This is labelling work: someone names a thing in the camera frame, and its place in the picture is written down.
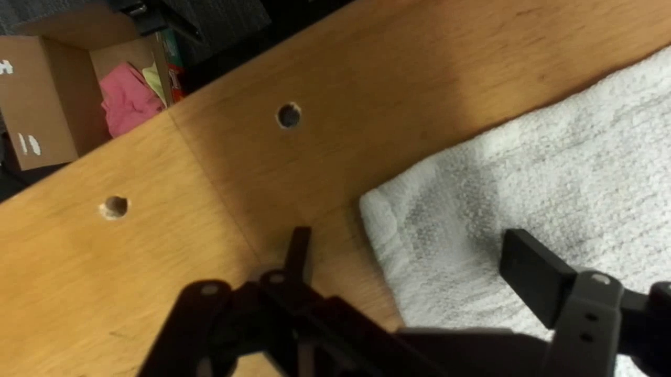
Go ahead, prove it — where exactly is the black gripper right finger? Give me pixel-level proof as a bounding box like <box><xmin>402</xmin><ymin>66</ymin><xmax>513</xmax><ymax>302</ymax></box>
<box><xmin>501</xmin><ymin>228</ymin><xmax>671</xmax><ymax>377</ymax></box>

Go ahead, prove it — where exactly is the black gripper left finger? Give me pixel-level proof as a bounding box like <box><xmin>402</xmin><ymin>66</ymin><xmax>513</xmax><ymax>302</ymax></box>
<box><xmin>133</xmin><ymin>223</ymin><xmax>448</xmax><ymax>377</ymax></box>

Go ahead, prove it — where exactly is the white towel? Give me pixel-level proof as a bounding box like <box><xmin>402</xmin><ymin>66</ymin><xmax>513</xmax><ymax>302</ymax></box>
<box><xmin>359</xmin><ymin>43</ymin><xmax>671</xmax><ymax>377</ymax></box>

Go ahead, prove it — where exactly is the pink cloth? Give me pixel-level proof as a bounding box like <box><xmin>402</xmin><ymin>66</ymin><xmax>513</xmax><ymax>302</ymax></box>
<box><xmin>97</xmin><ymin>61</ymin><xmax>167</xmax><ymax>137</ymax></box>

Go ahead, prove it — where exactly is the yellow-green cloth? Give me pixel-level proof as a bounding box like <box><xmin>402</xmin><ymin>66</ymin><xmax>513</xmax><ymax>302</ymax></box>
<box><xmin>141</xmin><ymin>61</ymin><xmax>172</xmax><ymax>106</ymax></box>

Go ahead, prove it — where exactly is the brown cardboard box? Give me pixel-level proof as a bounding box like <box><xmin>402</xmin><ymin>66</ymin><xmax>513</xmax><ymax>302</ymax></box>
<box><xmin>0</xmin><ymin>33</ymin><xmax>110</xmax><ymax>174</ymax></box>

